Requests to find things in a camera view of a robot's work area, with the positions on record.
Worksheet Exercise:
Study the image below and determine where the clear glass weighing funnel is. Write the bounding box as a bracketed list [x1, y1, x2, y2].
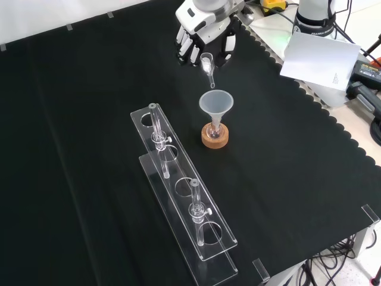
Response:
[199, 52, 217, 89]

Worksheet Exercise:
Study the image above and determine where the small round-bottom glass flask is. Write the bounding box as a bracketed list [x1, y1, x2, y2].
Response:
[207, 119, 224, 141]

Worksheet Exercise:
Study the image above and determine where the translucent plastic funnel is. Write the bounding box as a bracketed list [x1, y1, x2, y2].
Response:
[198, 90, 235, 128]

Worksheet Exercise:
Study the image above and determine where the clear acrylic funnel stand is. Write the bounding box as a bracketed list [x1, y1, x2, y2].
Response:
[129, 102, 239, 286]

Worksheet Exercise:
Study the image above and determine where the black bench cloth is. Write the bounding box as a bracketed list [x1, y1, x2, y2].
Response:
[0, 0, 381, 286]

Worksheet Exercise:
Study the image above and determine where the clear acrylic bench clip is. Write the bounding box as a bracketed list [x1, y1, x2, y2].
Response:
[252, 258, 271, 284]
[360, 204, 381, 225]

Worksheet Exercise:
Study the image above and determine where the pale board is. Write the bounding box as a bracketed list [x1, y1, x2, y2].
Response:
[279, 32, 362, 92]

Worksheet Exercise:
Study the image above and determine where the yellow stop button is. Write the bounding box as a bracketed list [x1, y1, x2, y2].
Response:
[260, 0, 289, 14]

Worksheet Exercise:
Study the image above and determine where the black device with yellow label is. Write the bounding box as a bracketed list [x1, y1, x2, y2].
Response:
[346, 58, 381, 120]

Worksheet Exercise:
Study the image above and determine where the cork ring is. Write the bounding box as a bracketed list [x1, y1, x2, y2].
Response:
[201, 123, 231, 149]

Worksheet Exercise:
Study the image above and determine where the black floor cable bundle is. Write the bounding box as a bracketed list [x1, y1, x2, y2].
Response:
[296, 232, 377, 286]

